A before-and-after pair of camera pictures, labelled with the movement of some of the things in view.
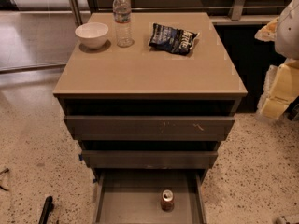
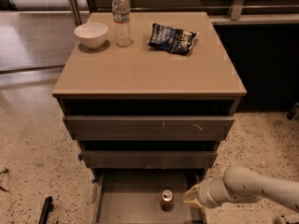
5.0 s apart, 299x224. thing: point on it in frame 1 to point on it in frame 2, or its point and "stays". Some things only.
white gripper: [288, 32] to [203, 194]
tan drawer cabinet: [149, 97] stays
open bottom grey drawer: [134, 195] stays
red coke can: [167, 200] stays
